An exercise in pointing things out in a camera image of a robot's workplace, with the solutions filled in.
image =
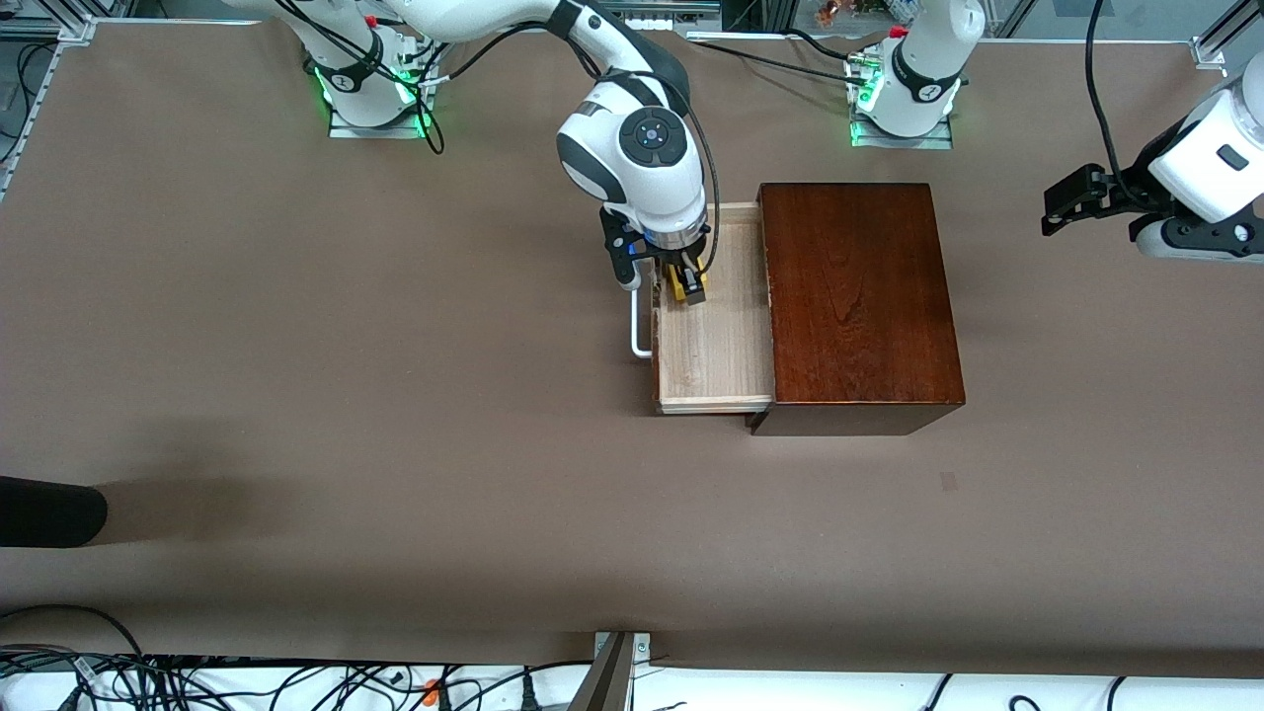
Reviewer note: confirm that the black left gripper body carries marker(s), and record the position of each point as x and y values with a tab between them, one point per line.
1123	190

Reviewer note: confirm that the yellow wooden block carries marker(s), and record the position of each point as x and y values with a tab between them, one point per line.
673	281

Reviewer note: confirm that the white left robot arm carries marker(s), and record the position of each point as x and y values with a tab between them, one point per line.
923	69

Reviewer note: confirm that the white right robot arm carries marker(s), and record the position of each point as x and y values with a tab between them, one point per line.
642	148

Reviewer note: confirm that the dark brown wooden cabinet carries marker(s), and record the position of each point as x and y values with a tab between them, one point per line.
869	316

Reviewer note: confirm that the grey power strip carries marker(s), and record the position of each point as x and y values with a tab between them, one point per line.
647	12

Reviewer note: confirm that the small orange figurine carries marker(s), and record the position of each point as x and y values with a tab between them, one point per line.
829	12

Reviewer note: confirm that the small orange connector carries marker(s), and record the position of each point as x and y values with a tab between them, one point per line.
432	691

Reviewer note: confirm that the black padded cylinder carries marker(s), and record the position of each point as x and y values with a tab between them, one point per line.
49	512

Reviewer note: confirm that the aluminium frame corner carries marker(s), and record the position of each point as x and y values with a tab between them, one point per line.
1207	51

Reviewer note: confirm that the metal frame bracket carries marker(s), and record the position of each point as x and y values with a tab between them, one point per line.
612	681

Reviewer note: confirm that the perforated aluminium rail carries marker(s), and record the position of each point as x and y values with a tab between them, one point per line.
44	84

